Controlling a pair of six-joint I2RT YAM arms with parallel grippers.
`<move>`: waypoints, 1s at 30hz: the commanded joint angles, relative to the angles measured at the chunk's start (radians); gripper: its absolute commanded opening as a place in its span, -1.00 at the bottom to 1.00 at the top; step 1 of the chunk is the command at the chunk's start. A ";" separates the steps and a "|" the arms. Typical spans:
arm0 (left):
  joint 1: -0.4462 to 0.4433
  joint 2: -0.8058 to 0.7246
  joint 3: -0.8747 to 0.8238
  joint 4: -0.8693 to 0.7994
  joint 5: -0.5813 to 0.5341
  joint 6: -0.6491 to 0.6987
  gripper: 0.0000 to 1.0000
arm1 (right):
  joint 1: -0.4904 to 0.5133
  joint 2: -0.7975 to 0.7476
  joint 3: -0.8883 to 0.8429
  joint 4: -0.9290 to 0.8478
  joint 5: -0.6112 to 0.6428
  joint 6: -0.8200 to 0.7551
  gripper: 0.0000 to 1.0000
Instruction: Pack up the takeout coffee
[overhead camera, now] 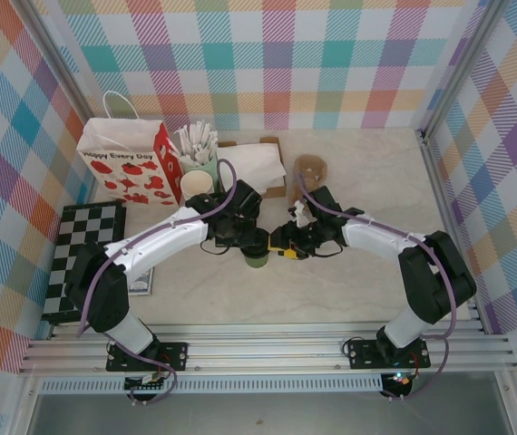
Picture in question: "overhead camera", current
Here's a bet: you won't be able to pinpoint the black silver chessboard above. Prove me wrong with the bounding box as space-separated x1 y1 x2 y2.
43 200 129 325

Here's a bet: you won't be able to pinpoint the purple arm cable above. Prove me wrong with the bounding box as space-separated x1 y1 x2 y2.
293 174 460 402
76 158 237 407

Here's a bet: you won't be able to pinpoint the white red paper gift bag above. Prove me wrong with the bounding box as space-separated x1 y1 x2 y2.
75 90 186 208

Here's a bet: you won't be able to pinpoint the brown pulp cup carrier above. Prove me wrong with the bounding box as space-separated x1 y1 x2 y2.
288 154 330 208

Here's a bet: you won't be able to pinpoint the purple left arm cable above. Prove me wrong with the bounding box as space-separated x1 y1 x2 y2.
76 158 237 407

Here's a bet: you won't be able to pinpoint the thin black right gripper cable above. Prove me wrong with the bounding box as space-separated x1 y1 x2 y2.
317 242 346 259

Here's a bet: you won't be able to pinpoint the blue playing card box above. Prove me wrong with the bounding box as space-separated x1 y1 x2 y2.
129 265 156 296

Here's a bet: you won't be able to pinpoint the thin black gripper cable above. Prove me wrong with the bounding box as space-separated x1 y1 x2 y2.
317 242 346 259
200 239 237 256

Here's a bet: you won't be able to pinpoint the white slotted cable duct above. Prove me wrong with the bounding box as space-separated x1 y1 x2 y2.
39 379 386 394

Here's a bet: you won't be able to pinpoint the aluminium corner post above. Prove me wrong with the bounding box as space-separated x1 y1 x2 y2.
21 0 99 121
415 0 512 140

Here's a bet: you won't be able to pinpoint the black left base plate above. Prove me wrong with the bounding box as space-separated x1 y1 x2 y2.
106 342 190 373

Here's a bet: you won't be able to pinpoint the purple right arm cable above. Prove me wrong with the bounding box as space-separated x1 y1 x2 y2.
293 174 460 402

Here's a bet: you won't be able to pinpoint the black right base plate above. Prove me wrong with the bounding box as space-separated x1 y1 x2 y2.
346 339 432 371

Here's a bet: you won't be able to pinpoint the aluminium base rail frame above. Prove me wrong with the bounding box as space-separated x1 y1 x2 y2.
17 324 517 375

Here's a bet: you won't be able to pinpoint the stack of paper cups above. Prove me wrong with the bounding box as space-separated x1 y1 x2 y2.
180 170 217 200

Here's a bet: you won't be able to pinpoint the right circuit board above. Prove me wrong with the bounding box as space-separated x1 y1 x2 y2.
383 371 414 389

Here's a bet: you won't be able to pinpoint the mint green holder cup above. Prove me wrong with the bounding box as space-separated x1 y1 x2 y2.
180 151 221 191

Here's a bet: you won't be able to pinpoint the circuit board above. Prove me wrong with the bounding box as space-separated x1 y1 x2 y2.
383 371 414 389
124 374 169 392

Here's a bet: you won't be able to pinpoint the aluminium side rail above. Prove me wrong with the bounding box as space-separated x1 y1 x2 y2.
419 130 486 334

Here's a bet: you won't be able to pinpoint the left circuit board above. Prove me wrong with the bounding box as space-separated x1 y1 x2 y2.
124 374 169 392

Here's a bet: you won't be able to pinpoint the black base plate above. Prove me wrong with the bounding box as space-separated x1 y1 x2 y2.
346 339 432 371
106 342 190 373

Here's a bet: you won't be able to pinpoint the green paper cup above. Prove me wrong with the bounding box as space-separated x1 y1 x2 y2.
242 251 273 269

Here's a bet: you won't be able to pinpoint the thin black left gripper cable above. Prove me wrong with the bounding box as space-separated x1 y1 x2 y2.
200 239 237 256

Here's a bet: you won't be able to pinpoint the white paper napkin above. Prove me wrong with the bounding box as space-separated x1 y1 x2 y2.
217 143 288 194

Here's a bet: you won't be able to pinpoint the white napkins on tray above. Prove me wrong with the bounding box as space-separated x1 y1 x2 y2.
217 136 287 199

